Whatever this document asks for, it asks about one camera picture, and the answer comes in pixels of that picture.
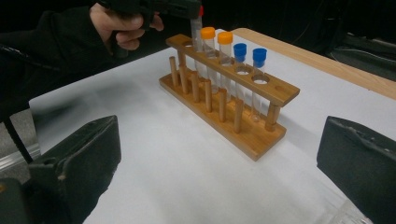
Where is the aluminium frame rail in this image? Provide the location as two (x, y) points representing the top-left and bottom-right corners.
(0, 146), (41, 172)

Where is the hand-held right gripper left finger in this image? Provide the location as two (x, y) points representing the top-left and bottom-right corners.
(27, 115), (122, 224)

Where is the long black floor cable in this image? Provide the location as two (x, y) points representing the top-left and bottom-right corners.
(0, 108), (35, 164)

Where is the blue cap test tube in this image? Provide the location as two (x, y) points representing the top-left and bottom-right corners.
(233, 42), (248, 106)
(250, 47), (268, 123)

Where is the red cap test tube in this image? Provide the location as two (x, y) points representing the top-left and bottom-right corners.
(190, 5), (205, 78)

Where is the wooden test tube rack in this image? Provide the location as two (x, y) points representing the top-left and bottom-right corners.
(158, 33), (302, 162)

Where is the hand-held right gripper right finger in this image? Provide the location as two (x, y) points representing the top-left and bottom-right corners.
(316, 116), (396, 224)

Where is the white table mat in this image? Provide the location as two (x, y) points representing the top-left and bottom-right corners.
(28, 28), (396, 224)

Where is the orange cap test tube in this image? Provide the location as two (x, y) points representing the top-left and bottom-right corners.
(200, 26), (219, 94)
(217, 31), (233, 104)

